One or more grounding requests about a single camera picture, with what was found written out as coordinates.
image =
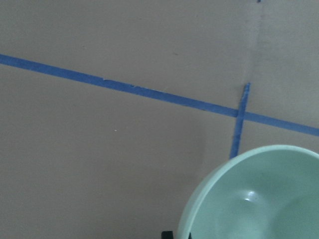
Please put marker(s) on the green bowl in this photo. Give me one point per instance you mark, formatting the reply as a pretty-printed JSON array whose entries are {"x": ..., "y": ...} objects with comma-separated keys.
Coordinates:
[{"x": 270, "y": 192}]

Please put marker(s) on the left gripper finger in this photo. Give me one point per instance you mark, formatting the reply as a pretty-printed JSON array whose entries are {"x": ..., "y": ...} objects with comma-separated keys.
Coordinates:
[{"x": 167, "y": 235}]

